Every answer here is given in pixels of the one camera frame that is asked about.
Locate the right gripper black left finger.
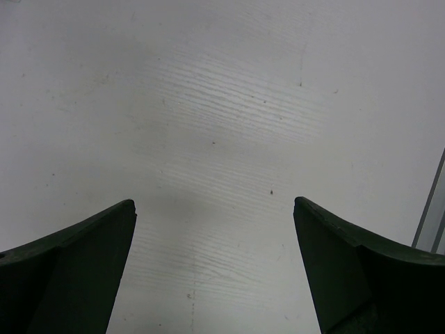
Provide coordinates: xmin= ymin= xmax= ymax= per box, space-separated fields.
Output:
xmin=1 ymin=199 xmax=136 ymax=333

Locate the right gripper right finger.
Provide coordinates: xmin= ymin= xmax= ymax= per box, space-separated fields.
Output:
xmin=293 ymin=197 xmax=444 ymax=333

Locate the aluminium rail on right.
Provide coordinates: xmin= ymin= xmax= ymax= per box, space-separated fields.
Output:
xmin=412 ymin=153 xmax=445 ymax=255

